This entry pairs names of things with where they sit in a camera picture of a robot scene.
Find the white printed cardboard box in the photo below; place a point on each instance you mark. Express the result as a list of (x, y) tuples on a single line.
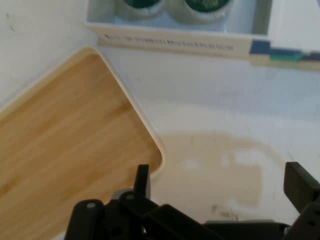
[(175, 42)]

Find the bamboo tray with cream rim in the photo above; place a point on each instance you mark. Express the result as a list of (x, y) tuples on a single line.
[(70, 130)]

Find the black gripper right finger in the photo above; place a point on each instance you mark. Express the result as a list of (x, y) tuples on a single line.
[(303, 192)]

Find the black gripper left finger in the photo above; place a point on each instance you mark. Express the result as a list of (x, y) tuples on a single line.
[(130, 215)]

